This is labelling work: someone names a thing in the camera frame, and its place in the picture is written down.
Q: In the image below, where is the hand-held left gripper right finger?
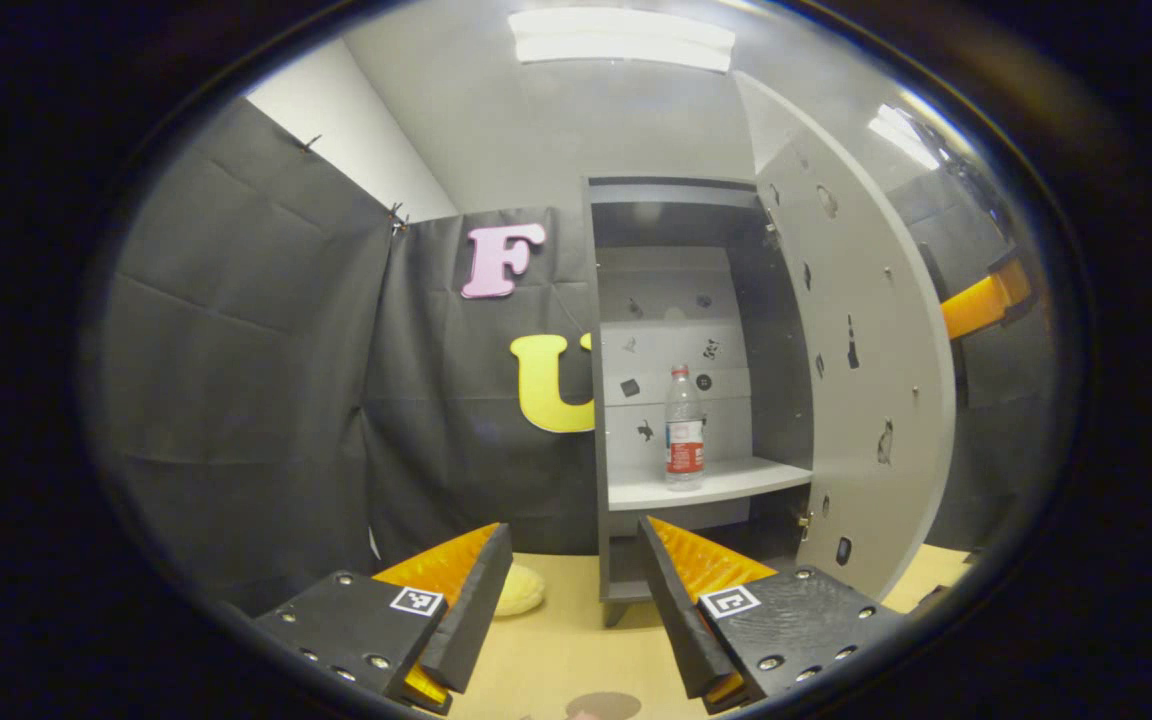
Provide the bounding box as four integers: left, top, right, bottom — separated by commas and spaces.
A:
635, 516, 905, 715

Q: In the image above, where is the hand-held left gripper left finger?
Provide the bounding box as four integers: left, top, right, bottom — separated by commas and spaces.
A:
254, 522, 514, 716

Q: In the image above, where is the brown round coaster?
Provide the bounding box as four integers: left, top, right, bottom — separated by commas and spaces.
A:
566, 691, 643, 720

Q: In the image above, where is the light grey cabinet door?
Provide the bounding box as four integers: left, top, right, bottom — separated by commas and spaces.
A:
736, 70, 958, 601

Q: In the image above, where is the clear plastic bottle red label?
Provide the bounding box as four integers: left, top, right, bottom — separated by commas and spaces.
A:
664, 365, 707, 491

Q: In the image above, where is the grey cabinet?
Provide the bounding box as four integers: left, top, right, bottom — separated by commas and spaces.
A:
584, 178, 817, 629

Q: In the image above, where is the white cabinet shelf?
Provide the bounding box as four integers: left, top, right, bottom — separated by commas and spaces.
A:
608, 457, 814, 512

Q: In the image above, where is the pale yellow round sponge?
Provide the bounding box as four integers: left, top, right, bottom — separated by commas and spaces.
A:
493, 563, 547, 617

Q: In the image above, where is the ceiling light panel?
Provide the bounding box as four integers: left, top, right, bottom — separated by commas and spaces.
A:
866, 100, 942, 171
508, 8, 737, 73

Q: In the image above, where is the black backdrop cloth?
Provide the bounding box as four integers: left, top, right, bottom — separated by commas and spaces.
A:
86, 95, 1057, 616

